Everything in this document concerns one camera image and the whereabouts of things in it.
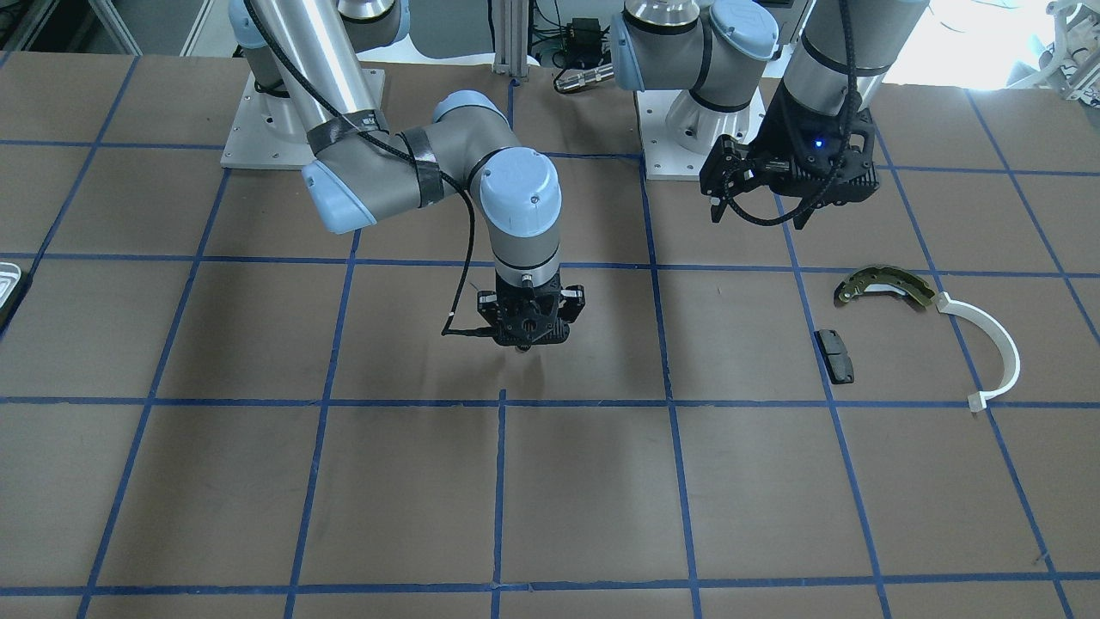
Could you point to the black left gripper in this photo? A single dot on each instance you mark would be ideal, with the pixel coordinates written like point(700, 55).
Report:
point(784, 125)

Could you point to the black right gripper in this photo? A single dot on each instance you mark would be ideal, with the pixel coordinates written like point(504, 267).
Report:
point(488, 302)

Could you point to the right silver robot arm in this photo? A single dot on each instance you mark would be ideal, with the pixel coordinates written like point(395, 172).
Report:
point(363, 173)

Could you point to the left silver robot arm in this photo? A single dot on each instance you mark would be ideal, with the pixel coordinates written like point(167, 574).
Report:
point(718, 54)

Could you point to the ribbed silver metal tray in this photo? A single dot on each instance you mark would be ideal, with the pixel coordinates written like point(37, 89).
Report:
point(12, 283)

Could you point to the brass brake shoe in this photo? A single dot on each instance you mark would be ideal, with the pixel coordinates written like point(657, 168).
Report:
point(884, 278)

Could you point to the black brake pad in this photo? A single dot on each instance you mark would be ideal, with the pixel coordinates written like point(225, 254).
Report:
point(835, 356)

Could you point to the white curved plastic part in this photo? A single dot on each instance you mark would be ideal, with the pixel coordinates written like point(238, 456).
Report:
point(1003, 341)

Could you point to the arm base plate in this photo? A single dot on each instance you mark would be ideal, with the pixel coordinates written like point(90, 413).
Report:
point(266, 132)
point(678, 133)

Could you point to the aluminium frame post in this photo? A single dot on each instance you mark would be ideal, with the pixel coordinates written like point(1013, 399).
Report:
point(510, 22)

